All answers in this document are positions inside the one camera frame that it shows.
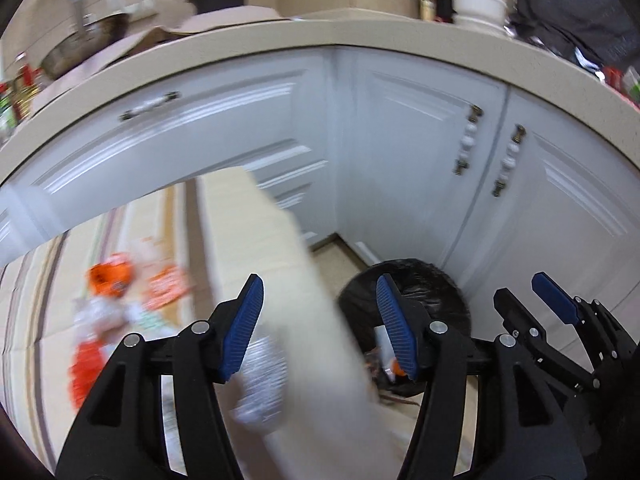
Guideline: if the metal wok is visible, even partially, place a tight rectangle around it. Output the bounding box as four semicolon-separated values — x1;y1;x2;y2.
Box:
40;0;132;81

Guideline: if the long drawer handle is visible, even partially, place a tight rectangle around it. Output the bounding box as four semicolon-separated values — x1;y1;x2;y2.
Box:
118;91;181;121

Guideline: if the orange and white snack packet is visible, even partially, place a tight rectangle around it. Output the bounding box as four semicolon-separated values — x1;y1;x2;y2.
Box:
142;265;193;308

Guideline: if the striped tablecloth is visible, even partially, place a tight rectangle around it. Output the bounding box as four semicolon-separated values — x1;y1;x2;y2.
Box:
0;167;381;480

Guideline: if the silver white wrapper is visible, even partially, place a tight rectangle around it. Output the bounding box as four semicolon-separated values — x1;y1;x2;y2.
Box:
232;335;290;427

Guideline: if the white ceramic pot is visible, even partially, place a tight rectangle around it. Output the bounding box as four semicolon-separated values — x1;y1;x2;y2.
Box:
452;0;506;28

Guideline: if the white beaded door handle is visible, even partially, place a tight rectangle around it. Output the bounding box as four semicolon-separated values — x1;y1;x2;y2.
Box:
491;124;527;198
452;105;485;177

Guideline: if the group of seasoning bottles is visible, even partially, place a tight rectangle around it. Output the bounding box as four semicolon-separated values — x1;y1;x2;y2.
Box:
0;52;51;146

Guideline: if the small white wrapper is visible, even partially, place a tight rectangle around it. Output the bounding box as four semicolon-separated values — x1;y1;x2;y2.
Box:
374;325;398;366

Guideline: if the orange plastic wrapper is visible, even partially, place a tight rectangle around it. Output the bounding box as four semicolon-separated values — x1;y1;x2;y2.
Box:
87;251;136;301

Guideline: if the trash bin with black bag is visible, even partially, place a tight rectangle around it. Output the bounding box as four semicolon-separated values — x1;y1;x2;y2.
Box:
337;258;472;396

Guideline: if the brown cardboard sheet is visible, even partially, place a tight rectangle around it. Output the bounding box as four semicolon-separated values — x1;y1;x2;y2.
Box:
117;25;196;56

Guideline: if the red green snack packet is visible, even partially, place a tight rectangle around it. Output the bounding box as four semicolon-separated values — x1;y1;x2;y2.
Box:
595;62;640;108

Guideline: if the orange patterned packet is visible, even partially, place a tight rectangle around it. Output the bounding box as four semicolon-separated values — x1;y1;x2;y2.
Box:
69;340;117;411

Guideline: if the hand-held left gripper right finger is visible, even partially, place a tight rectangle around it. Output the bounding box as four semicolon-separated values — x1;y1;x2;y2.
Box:
376;274;587;480

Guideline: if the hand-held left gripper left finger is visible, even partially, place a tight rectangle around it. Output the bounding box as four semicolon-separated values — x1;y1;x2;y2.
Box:
55;274;264;480

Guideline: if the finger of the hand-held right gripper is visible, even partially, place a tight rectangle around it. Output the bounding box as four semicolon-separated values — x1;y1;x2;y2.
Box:
492;287;601;396
531;272;638;361

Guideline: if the white kitchen cabinet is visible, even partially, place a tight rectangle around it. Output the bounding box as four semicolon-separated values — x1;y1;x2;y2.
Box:
0;45;640;356

